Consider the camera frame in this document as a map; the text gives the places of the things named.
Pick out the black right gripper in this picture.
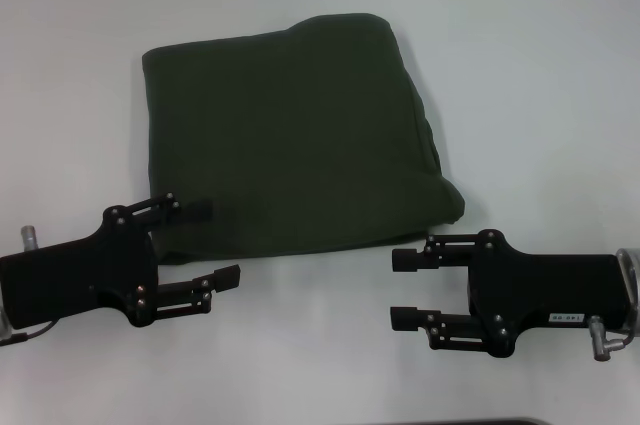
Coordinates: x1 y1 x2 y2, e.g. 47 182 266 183
389 228 633 360

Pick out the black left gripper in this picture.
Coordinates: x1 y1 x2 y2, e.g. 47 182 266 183
0 191 242 330

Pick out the dark green printed t-shirt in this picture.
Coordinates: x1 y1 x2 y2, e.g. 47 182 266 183
140 11 467 266

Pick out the dark flat object edge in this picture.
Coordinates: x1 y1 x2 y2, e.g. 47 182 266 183
434 417 544 425

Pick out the left arm cable with plug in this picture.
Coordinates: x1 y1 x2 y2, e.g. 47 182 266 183
0 225 57 347

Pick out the right arm silver cable plug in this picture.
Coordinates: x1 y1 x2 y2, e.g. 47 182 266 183
588 315 629 363

